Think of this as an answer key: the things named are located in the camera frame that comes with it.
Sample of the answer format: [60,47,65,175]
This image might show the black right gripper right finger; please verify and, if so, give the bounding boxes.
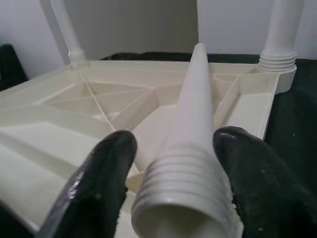
[212,125,317,238]

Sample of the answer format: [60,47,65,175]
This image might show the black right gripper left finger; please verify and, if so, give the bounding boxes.
[32,130,138,238]

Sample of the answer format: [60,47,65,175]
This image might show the white plastic table top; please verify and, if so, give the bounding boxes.
[0,59,298,238]

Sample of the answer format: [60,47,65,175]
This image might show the white plastic table leg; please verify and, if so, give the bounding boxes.
[257,0,305,73]
[131,42,242,238]
[51,0,88,68]

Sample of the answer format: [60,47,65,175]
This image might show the black table cloth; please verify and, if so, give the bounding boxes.
[0,44,317,238]

